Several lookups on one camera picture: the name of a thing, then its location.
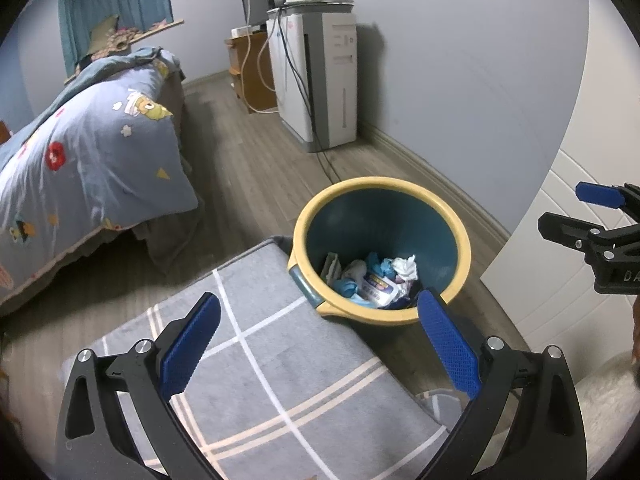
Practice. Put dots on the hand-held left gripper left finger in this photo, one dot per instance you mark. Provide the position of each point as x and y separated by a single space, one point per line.
192 345

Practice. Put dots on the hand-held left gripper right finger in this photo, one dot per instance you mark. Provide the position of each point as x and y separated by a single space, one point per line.
447 345

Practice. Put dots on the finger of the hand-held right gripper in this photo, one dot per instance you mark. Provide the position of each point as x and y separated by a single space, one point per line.
562 227
597 192

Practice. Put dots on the blue wet wipes packet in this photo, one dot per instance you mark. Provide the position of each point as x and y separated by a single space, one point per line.
382 290

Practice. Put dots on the white tissue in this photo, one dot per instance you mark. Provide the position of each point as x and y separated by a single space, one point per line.
405 266

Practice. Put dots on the yellow-rimmed teal trash bin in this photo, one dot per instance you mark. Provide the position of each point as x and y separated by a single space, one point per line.
350 220

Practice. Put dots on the person's right forearm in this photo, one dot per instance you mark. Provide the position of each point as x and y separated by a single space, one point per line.
636 335

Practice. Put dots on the white panel door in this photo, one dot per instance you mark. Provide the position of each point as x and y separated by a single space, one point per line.
545 280

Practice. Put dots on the grey plaid blanket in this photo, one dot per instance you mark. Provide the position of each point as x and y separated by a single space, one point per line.
260 370

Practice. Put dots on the white fluffy cushion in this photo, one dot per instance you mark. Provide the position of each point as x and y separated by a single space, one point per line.
610 410

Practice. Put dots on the blue cartoon print duvet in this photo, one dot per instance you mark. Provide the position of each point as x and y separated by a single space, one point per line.
90 170

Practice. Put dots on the wooden cabinet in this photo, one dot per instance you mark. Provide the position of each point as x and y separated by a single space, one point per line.
252 70

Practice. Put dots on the white air purifier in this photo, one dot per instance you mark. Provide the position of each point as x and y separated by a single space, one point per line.
325 75

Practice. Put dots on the pile of cushions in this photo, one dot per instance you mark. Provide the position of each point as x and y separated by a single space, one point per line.
112 42

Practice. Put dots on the wooden window sill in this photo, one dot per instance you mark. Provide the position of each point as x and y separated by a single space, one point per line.
160 27

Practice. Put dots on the teal curtain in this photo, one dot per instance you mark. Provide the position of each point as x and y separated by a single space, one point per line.
135 0

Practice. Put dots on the wooden bed frame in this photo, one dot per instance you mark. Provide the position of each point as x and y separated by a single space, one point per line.
4 132

